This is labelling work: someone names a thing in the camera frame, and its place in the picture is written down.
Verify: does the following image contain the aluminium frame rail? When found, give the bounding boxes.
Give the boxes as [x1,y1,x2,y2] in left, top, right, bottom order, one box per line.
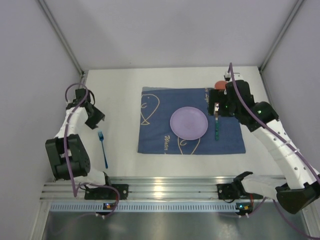
[40,176,233,202]

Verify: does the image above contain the purple plastic plate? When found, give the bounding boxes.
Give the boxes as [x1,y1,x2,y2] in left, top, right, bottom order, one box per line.
[169,106,209,141]

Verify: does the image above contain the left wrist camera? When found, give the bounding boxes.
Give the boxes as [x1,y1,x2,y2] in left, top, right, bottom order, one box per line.
[73,88,96,105]

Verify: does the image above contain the spoon with green handle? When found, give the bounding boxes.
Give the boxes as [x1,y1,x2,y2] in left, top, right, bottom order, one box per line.
[213,103,220,141]

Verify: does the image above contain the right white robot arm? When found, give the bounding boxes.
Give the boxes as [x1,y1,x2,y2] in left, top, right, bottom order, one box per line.
[208,80,320,214]

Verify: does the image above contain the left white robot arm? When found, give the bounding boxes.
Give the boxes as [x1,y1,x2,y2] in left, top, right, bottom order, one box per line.
[45,100,111,186]

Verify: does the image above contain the orange plastic cup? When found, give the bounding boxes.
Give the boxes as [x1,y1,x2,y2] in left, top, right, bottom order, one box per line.
[214,80,228,91]

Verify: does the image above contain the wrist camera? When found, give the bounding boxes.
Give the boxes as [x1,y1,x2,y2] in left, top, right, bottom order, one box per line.
[224,71,254,103]
[73,88,96,105]

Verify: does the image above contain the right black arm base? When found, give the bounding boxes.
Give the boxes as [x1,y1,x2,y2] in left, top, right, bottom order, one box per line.
[216,171,264,203]

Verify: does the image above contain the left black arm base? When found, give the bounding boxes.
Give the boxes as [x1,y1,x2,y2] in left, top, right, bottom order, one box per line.
[79,184,129,200]

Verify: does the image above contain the blue plastic fork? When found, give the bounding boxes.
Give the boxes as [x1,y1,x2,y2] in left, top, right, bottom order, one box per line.
[97,131,109,169]

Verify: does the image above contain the blue fish-print cloth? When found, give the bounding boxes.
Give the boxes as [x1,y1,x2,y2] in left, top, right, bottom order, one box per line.
[137,86,246,155]

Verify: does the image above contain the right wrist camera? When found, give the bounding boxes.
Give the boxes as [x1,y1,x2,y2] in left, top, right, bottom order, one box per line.
[224,71,254,103]

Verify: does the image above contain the perforated cable duct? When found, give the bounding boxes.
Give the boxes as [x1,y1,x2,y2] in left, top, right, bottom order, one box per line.
[50,201,252,213]

